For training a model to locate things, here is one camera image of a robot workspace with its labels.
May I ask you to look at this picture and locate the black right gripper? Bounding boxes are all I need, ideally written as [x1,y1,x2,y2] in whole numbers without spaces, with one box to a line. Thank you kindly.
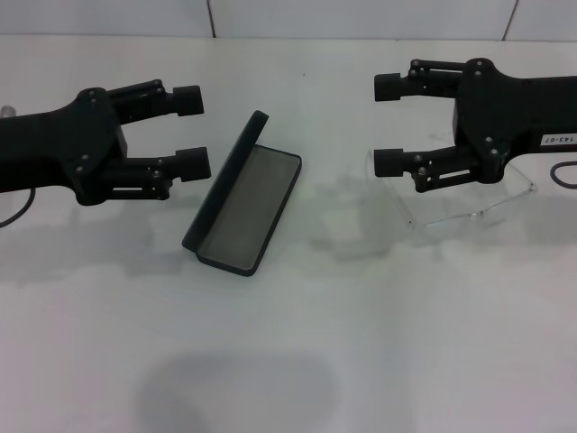
[372,57,577,196]

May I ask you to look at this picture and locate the clear white glasses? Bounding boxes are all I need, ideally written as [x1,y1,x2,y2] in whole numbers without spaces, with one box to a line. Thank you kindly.
[363,130,538,236]

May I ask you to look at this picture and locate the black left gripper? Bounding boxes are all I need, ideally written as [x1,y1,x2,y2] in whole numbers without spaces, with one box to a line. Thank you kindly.
[0,87,127,208]

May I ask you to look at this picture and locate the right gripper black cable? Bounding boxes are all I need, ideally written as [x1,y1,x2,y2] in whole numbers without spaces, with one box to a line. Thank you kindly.
[550,159,577,191]

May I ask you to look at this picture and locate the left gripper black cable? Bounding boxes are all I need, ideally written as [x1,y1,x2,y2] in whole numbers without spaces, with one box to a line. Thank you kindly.
[0,188,36,226]

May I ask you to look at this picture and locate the black glasses case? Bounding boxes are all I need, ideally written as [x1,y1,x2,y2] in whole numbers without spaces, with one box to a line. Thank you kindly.
[181,109,303,278]

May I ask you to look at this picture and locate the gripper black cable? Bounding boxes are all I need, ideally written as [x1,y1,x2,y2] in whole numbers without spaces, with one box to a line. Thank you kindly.
[0,188,36,226]
[550,159,577,191]

